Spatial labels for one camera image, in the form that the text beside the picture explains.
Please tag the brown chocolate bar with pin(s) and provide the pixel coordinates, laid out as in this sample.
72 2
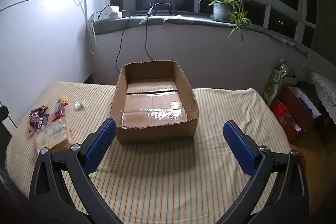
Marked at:
39 123
38 110

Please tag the green snack bag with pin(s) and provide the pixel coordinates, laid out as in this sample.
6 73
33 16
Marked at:
277 79

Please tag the potted spider plant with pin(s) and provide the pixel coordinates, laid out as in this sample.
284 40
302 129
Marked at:
221 10

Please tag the striped cream blanket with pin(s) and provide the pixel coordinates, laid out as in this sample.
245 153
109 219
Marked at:
162 182

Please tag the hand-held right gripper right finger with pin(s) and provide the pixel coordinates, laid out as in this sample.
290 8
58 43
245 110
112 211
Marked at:
240 150

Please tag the small green candy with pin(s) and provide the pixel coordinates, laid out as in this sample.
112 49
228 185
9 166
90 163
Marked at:
80 105

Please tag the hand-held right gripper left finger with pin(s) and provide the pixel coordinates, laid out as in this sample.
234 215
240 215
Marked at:
101 145

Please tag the cardboard box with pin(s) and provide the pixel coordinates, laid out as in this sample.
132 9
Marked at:
152 106

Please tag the red box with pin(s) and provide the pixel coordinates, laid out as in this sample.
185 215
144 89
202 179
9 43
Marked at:
294 113

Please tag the white lace cloth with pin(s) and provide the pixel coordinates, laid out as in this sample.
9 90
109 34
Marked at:
324 92

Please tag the large clear cracker packet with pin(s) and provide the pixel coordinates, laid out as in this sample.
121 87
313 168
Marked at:
53 136

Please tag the clear red snack packet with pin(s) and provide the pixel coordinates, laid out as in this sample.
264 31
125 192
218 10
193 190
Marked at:
59 111

